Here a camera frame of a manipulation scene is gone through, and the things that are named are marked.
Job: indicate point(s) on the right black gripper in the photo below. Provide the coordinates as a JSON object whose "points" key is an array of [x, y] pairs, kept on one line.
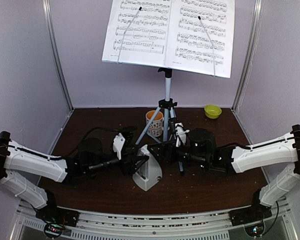
{"points": [[169, 146]]}

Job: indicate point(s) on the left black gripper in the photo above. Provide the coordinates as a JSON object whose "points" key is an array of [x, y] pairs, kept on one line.
{"points": [[130, 167]]}

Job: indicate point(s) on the white metronome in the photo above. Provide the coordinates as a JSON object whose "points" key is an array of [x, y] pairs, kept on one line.
{"points": [[150, 172]]}

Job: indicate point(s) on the sheet music page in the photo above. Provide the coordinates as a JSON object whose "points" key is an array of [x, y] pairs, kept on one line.
{"points": [[137, 32], [201, 36]]}

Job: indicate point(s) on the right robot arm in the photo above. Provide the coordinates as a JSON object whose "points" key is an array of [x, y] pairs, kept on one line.
{"points": [[198, 146]]}

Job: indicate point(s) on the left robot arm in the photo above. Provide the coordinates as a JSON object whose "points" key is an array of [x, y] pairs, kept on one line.
{"points": [[85, 162]]}

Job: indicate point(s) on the yellow patterned mug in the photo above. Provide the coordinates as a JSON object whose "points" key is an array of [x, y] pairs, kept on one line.
{"points": [[157, 126]]}

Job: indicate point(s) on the white tripod stand pole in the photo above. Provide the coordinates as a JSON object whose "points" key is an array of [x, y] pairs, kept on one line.
{"points": [[167, 105]]}

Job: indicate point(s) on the green bowl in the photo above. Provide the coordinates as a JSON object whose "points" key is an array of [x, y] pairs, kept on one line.
{"points": [[212, 111]]}

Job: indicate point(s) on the white perforated music stand desk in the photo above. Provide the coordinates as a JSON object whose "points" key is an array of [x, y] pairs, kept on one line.
{"points": [[165, 65]]}

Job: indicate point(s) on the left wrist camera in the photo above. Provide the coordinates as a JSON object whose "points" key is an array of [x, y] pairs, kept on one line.
{"points": [[120, 139]]}

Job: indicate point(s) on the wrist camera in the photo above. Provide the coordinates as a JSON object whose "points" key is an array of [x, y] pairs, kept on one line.
{"points": [[178, 134], [120, 139]]}

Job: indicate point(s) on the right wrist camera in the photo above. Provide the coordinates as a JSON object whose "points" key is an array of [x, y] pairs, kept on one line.
{"points": [[178, 134]]}

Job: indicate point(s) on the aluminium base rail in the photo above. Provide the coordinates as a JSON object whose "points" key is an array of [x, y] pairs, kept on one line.
{"points": [[211, 225]]}

